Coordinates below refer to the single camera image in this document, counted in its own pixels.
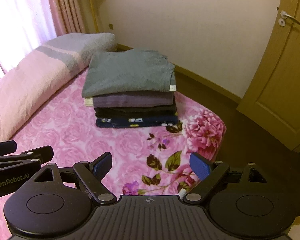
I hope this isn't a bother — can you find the folded purple garment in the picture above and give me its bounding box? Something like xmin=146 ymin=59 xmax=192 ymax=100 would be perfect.
xmin=92 ymin=91 xmax=174 ymax=108

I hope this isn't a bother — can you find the folded cream garment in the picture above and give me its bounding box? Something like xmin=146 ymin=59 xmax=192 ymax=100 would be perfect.
xmin=84 ymin=98 xmax=94 ymax=107

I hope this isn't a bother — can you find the pink striped curtain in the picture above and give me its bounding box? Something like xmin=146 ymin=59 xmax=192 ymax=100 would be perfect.
xmin=49 ymin=0 xmax=86 ymax=36

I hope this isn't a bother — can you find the folded navy patterned garment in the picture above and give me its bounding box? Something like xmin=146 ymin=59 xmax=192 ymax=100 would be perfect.
xmin=96 ymin=116 xmax=178 ymax=128

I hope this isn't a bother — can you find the folded black garment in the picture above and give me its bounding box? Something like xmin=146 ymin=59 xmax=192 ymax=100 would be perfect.
xmin=94 ymin=104 xmax=177 ymax=119

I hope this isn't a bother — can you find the pink and grey duvet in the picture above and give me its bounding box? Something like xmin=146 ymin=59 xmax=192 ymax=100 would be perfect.
xmin=0 ymin=33 xmax=116 ymax=142

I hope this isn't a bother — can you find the sheer pink window curtain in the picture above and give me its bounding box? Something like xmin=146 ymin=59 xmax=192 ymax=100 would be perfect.
xmin=0 ymin=0 xmax=57 ymax=79

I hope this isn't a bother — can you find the olive wooden door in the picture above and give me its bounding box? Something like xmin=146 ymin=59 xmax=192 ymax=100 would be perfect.
xmin=237 ymin=0 xmax=300 ymax=153

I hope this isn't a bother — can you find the pink rose bed blanket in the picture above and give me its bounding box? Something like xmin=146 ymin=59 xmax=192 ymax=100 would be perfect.
xmin=0 ymin=67 xmax=228 ymax=240

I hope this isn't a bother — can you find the silver door handle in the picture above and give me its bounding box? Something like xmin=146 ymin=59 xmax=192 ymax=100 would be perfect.
xmin=278 ymin=11 xmax=300 ymax=27

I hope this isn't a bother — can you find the folded grey-green garment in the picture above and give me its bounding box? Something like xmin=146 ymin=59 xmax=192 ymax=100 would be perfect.
xmin=82 ymin=49 xmax=176 ymax=98

